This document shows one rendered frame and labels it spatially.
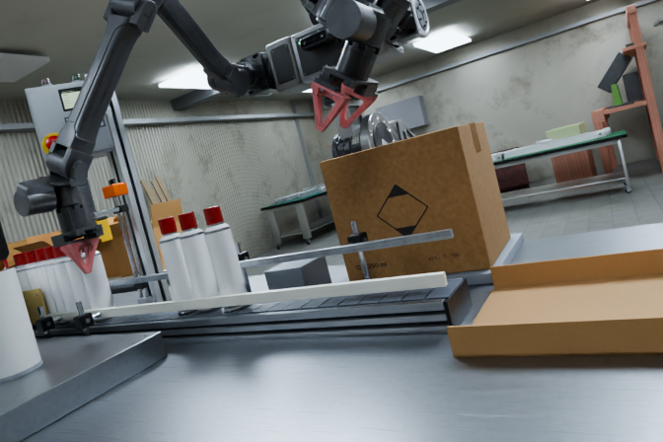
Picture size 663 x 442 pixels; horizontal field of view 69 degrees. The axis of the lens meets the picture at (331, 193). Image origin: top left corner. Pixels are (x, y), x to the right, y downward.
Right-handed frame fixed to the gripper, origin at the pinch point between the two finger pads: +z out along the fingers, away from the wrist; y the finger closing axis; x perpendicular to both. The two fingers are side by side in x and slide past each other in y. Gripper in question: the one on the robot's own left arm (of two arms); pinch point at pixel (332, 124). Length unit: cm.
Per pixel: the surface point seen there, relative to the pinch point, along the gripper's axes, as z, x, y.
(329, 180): 14.4, -2.2, -12.9
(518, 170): 121, 1, -747
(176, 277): 42.8, -18.7, 5.8
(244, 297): 34.4, -0.6, 8.9
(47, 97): 27, -75, -1
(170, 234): 35.7, -24.2, 4.3
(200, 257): 35.8, -14.9, 4.9
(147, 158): 263, -421, -401
